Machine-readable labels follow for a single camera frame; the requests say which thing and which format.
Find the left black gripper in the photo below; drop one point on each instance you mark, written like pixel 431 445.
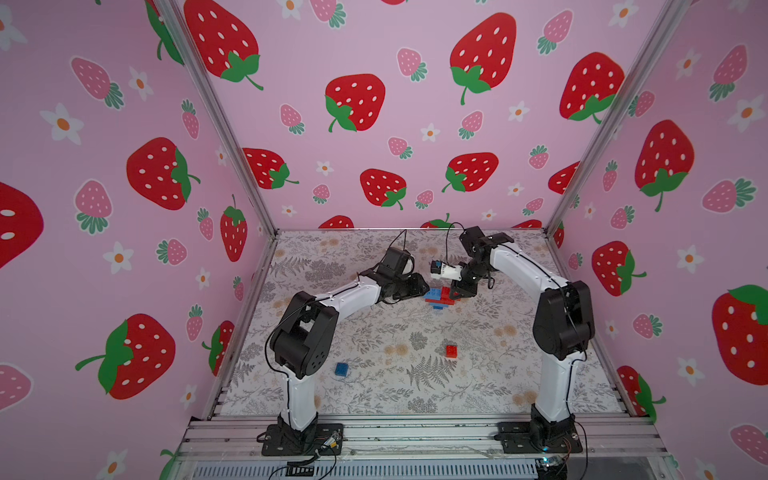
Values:
pixel 416 286

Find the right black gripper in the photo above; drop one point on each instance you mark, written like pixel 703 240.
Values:
pixel 463 285

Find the light blue 2x4 brick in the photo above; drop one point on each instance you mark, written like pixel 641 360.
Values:
pixel 434 295

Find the small red 2x2 brick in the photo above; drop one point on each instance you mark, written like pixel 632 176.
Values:
pixel 450 351

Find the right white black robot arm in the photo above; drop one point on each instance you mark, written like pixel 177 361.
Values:
pixel 562 328

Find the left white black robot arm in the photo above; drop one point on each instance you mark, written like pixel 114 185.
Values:
pixel 302 340

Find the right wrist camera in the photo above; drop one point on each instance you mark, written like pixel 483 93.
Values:
pixel 443 270

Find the aluminium front rail frame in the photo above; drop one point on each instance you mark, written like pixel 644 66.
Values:
pixel 615 446

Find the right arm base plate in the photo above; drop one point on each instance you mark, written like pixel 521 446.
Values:
pixel 522 441

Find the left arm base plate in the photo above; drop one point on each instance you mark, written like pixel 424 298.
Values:
pixel 280 440

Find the left aluminium corner post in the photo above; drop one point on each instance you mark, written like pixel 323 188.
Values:
pixel 181 36

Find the aluminium corner post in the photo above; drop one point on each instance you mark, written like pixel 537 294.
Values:
pixel 181 36
pixel 659 36

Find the right aluminium corner post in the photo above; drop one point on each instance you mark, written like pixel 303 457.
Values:
pixel 659 36

